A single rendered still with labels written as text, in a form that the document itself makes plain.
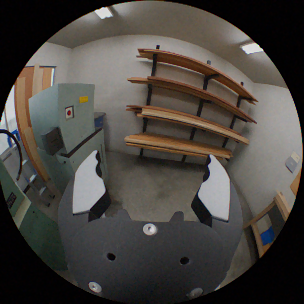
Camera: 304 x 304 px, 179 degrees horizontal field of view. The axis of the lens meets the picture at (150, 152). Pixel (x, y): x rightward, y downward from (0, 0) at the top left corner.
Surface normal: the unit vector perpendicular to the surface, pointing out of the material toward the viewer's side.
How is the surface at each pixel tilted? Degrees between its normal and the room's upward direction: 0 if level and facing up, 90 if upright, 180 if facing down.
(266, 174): 90
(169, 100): 90
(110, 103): 90
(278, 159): 90
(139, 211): 0
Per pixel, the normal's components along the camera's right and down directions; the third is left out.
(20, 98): 1.00, 0.10
